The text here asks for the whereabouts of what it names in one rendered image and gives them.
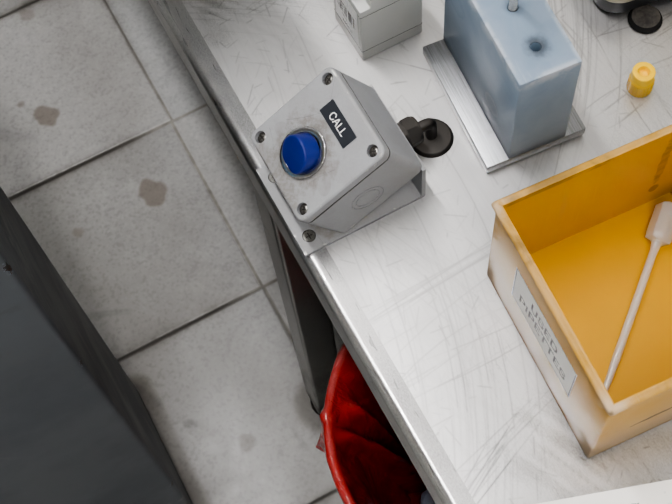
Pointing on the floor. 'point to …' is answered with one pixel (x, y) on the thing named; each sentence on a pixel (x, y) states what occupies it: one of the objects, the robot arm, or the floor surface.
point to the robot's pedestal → (67, 395)
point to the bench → (431, 243)
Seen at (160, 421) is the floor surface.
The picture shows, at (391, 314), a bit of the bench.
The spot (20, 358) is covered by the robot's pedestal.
